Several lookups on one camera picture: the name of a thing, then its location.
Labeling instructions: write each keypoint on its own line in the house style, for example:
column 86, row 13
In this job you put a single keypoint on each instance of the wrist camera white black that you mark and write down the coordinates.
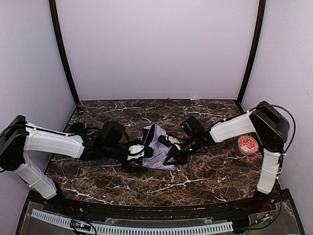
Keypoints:
column 139, row 151
column 169, row 140

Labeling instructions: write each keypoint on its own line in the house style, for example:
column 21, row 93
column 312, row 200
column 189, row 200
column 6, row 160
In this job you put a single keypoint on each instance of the dark mug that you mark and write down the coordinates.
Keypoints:
column 76, row 128

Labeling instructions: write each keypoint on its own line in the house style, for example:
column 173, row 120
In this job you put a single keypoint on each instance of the black corner post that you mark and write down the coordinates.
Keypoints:
column 253, row 51
column 62, row 51

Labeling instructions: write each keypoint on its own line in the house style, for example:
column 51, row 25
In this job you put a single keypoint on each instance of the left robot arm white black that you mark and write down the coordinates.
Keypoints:
column 83, row 143

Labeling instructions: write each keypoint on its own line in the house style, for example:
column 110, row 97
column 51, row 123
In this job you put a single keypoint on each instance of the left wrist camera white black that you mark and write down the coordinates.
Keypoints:
column 139, row 151

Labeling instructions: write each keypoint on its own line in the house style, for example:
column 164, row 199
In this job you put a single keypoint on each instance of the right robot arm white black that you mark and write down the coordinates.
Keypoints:
column 264, row 121

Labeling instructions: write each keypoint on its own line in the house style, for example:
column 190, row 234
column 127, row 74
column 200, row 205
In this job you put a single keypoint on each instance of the left black corner post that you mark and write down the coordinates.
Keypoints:
column 62, row 51

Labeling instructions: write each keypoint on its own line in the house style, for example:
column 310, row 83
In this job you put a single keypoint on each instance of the grey slotted cable duct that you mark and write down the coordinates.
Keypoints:
column 131, row 227

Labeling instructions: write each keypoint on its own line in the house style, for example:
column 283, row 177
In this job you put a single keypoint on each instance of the lavender folding umbrella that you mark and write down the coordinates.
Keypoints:
column 150, row 139

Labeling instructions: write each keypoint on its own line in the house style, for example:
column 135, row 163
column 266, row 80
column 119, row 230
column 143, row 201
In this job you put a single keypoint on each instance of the red white patterned bowl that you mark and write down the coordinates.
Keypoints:
column 247, row 145

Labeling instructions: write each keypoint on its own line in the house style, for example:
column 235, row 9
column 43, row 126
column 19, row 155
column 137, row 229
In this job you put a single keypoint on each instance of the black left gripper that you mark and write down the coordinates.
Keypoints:
column 145, row 152

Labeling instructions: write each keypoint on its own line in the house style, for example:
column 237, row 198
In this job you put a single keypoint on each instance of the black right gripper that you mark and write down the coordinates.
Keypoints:
column 171, row 149

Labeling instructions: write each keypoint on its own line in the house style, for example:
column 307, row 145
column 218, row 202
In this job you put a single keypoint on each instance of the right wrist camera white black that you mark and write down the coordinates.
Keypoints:
column 169, row 140

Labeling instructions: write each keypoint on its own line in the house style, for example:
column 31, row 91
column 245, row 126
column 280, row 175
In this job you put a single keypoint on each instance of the right black corner post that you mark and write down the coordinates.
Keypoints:
column 253, row 51

